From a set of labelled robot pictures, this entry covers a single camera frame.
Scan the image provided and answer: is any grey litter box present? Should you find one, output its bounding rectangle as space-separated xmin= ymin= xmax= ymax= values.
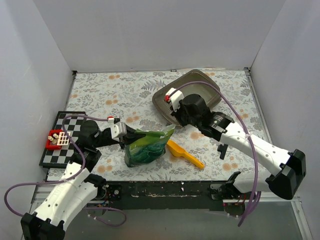
xmin=152 ymin=69 xmax=222 ymax=128

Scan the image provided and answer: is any green litter bag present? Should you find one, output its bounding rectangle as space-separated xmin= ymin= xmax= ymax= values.
xmin=124 ymin=124 xmax=176 ymax=168

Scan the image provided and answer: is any yellow plastic scoop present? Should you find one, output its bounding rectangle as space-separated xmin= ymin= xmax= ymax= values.
xmin=166 ymin=140 xmax=205 ymax=169

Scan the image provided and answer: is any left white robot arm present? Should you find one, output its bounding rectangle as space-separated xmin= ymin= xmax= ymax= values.
xmin=20 ymin=117 xmax=145 ymax=240

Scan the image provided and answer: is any black white checkerboard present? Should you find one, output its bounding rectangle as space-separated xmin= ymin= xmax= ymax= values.
xmin=39 ymin=111 xmax=86 ymax=169

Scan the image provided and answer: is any red tray with pieces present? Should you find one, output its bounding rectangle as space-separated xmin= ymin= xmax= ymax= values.
xmin=45 ymin=129 xmax=70 ymax=151

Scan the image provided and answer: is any small black clip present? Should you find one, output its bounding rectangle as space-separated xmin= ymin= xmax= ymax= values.
xmin=217 ymin=144 xmax=229 ymax=160

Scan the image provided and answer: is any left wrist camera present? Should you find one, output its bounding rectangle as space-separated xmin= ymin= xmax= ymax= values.
xmin=107 ymin=116 xmax=127 ymax=140

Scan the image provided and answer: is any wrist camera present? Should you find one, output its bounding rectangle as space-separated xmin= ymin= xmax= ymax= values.
xmin=164 ymin=87 xmax=184 ymax=112
xmin=107 ymin=116 xmax=127 ymax=140

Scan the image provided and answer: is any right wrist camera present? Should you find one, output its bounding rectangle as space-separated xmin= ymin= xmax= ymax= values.
xmin=164 ymin=87 xmax=184 ymax=112

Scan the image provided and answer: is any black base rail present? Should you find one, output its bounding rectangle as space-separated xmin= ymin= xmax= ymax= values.
xmin=97 ymin=180 xmax=241 ymax=211

